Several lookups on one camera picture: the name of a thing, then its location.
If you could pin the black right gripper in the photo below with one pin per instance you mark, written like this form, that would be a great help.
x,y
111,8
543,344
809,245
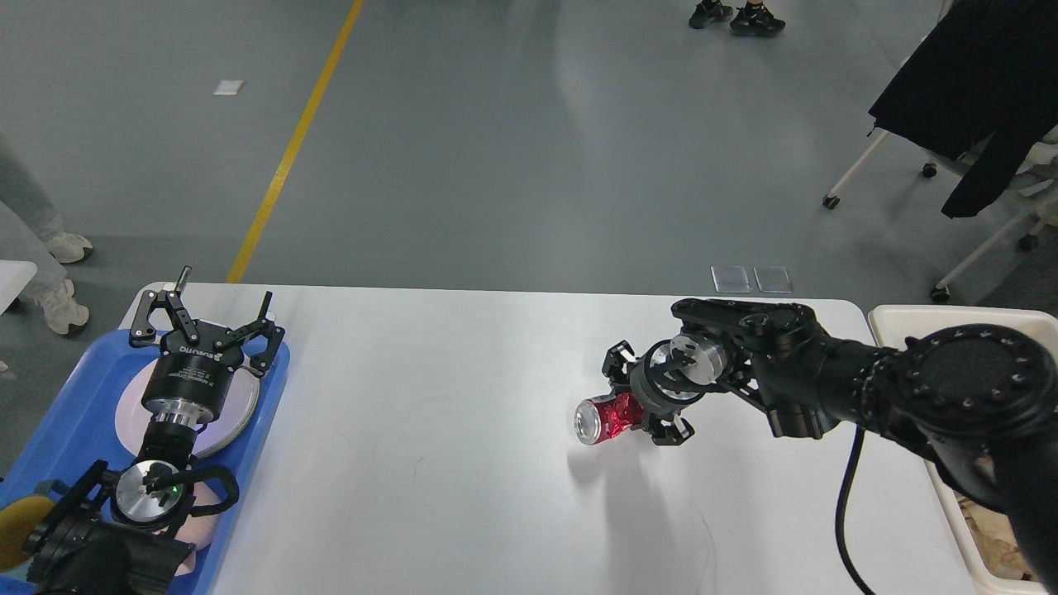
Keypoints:
x,y
672,375

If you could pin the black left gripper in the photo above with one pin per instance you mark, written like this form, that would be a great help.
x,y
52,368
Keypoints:
x,y
190,387

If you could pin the crushed red soda can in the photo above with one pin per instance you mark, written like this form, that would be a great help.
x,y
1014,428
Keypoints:
x,y
601,418

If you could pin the pink plate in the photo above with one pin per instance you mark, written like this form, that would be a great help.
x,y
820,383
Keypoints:
x,y
130,420

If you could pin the pink mug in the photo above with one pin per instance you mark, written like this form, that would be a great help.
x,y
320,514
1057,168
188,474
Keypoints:
x,y
198,531

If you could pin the brown paper ball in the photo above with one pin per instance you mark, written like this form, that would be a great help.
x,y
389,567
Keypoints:
x,y
994,539

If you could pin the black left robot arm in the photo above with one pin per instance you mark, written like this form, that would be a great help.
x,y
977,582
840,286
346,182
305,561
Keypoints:
x,y
129,485

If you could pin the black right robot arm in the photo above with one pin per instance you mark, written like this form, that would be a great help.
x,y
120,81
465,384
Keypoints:
x,y
976,400

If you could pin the blue plastic tray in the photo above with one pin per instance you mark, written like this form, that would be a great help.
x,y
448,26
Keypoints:
x,y
80,427

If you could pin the white side table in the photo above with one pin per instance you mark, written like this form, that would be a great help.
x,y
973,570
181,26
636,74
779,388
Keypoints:
x,y
15,274

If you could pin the person in grey trousers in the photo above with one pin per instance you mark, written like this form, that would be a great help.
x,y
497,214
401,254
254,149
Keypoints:
x,y
32,229

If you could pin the teal and yellow mug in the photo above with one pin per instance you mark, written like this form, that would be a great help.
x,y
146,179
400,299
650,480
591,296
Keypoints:
x,y
18,521

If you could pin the beige plastic bin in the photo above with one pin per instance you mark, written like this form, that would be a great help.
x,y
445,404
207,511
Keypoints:
x,y
891,324

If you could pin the person with black sneakers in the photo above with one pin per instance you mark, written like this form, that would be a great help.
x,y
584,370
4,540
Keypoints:
x,y
753,19

